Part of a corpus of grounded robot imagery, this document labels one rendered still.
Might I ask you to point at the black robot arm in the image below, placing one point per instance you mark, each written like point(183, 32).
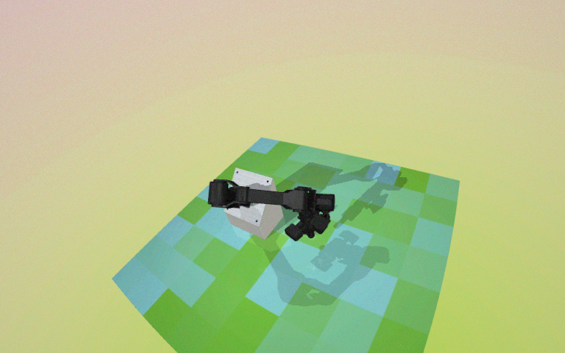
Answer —
point(298, 200)

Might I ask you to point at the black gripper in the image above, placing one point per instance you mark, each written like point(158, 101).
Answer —
point(296, 231)

